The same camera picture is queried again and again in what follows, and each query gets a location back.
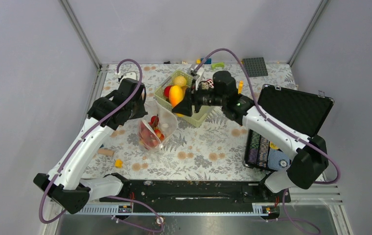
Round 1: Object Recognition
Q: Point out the tan cylinder block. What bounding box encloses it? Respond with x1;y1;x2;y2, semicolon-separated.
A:
97;148;115;157

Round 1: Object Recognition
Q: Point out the black foam-lined case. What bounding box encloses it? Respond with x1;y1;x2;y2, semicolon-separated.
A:
257;84;334;137

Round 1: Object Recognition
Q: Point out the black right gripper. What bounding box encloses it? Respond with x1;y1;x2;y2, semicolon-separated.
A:
172;79;226;117

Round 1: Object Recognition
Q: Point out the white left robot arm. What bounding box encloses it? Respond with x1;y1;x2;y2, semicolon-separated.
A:
33;78;147;214

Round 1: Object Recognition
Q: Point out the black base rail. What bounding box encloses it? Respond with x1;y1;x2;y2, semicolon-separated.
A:
68;175;292;215

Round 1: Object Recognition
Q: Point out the yellow lemon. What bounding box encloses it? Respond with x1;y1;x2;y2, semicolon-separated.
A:
172;75;187;87

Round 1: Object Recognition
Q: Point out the orange mango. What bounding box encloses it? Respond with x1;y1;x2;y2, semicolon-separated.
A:
168;85;185;108

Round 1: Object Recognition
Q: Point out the pale green perforated basket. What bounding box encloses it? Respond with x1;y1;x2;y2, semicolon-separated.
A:
155;70;214;127

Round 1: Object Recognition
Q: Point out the red white grid toy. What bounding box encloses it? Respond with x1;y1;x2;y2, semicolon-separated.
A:
199;79;214;90

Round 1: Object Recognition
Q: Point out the blue yellow brick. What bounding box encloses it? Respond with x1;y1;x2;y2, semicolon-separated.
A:
196;58;212;65

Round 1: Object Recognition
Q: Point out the small yellow block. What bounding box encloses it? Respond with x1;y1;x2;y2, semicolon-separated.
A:
115;159;124;168

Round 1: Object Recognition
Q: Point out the poker chips row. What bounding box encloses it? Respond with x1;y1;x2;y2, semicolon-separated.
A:
244;130;292;172

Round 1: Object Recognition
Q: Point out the grey building baseplate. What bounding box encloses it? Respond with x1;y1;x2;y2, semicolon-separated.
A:
242;57;268;77

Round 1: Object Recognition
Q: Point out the red apple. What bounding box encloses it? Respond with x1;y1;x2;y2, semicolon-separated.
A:
163;86;172;98

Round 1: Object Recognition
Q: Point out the clear dotted zip top bag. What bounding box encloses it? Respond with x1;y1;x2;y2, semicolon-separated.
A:
138;100;178;152

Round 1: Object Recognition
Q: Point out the green arch block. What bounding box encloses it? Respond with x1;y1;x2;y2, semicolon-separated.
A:
211;62;225;70

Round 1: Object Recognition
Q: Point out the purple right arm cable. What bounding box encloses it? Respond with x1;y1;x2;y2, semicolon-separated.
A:
194;48;341;235

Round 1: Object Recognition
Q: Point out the yellow blue block toy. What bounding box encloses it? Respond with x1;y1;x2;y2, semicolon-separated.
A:
238;81;244;94

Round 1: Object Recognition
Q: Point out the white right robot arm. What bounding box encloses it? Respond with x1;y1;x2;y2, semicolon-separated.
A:
172;70;329;202

